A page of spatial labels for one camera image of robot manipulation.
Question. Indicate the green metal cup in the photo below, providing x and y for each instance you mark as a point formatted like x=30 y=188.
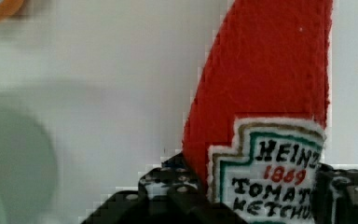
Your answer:
x=28 y=168

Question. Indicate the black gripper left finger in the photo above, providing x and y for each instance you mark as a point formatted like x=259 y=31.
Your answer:
x=169 y=194

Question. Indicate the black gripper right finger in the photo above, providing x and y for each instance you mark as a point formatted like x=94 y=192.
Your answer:
x=335 y=200

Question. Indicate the orange slice toy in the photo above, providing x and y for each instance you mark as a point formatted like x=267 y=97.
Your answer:
x=9 y=7

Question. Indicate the red plush ketchup bottle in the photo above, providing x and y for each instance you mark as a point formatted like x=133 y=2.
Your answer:
x=256 y=128

